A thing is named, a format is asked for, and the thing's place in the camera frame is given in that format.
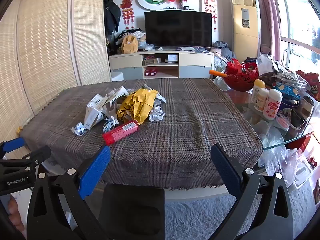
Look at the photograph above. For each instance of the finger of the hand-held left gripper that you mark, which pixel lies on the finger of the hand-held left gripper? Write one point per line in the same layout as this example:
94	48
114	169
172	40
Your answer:
13	144
37	155

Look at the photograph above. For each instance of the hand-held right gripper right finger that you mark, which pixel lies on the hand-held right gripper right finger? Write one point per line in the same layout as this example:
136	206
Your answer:
226	170

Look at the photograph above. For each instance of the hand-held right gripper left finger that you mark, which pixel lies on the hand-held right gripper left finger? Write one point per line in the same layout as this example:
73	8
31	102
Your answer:
96	170

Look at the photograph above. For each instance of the white paper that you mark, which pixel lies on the white paper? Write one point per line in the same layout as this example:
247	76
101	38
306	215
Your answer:
157	113

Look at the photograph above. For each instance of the person's left hand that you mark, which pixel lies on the person's left hand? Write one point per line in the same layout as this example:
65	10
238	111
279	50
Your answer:
13	210

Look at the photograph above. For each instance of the red tube packet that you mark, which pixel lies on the red tube packet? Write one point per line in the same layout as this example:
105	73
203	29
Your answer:
120	132

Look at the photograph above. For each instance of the clear plastic bags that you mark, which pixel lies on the clear plastic bags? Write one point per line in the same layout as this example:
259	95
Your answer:
277	155

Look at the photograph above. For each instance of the white medicine box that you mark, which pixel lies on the white medicine box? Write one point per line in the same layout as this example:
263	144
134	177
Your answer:
93	111

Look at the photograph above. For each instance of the grey plaid tablecloth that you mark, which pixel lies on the grey plaid tablecloth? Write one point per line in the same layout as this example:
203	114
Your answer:
180	130

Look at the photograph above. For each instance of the glass table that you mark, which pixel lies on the glass table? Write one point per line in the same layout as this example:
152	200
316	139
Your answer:
243	100

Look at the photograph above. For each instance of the pink hairbrush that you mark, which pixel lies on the pink hairbrush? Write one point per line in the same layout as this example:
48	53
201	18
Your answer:
282	121

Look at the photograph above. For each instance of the white bottle with cream cap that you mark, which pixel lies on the white bottle with cream cap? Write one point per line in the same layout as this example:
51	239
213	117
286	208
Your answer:
261	101

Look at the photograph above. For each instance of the white plastic stool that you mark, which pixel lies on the white plastic stool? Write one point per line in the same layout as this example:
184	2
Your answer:
303	172

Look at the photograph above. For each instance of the crumpled yellow paper bag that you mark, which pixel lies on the crumpled yellow paper bag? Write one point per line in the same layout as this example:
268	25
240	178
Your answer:
140	105

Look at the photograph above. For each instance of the white bottle with pink label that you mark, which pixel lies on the white bottle with pink label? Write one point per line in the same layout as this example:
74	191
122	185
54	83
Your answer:
272	105

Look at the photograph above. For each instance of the red openwork basket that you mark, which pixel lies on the red openwork basket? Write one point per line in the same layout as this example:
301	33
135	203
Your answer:
242	77

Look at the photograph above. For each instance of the bamboo folding screen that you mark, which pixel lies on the bamboo folding screen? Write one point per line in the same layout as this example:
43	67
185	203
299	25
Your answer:
50	55

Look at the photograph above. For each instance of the blue snack bag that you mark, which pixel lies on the blue snack bag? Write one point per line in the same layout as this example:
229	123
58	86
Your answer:
288	91

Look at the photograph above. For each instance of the cream television cabinet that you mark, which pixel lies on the cream television cabinet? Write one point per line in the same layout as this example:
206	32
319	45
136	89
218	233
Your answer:
125	63

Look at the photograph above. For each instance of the blue grey clothes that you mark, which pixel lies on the blue grey clothes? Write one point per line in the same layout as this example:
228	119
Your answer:
223	51

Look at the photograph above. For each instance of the flat cardboard box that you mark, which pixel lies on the flat cardboard box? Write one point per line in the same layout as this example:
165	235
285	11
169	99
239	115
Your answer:
151	61

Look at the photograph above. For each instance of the red snack bag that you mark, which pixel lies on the red snack bag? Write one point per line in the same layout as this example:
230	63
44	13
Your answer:
311	80

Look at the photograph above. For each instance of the small white device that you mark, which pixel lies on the small white device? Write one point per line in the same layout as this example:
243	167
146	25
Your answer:
172	58

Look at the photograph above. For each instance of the cream standing air conditioner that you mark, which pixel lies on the cream standing air conditioner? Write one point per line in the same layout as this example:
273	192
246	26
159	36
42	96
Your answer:
246	37

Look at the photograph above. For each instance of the pile of clothes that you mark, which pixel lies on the pile of clothes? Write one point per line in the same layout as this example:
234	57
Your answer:
138	33

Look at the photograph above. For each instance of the black television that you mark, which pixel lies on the black television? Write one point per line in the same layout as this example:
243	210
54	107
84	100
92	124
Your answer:
178	28

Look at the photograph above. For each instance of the black jacket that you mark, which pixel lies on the black jacket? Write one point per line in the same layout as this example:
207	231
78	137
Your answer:
111	15

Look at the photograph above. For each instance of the pink curtain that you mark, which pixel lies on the pink curtain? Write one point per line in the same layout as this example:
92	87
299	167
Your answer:
268	17

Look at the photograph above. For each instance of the red hanging ornament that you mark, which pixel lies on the red hanging ornament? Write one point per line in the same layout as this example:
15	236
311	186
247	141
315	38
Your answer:
127	7
210	7

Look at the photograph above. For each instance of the window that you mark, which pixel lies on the window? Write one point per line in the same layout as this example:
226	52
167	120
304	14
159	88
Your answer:
297	17

